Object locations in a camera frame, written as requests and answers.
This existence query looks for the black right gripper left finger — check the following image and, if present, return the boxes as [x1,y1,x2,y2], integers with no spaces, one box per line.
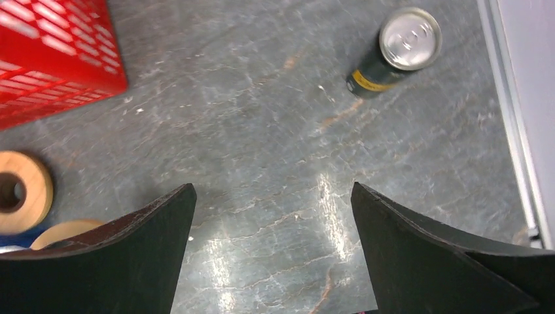
[1,183,197,313]

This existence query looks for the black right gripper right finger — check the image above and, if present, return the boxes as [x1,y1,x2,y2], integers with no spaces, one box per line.
[351,183,554,313]

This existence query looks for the wooden dripper holder ring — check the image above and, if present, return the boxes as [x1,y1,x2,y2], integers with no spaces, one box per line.
[29,219,107,251]

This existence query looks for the blue ribbed dripper cone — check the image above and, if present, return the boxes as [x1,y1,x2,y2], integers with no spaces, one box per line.
[1,225,48,248]

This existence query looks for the white paper coffee filter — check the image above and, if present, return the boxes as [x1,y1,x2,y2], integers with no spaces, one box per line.
[0,245,26,254]

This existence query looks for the red plastic shopping basket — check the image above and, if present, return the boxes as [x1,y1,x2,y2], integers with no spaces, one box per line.
[1,0,128,129]

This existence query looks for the black yellow drink can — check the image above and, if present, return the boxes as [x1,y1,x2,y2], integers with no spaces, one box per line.
[346,7,442,99]

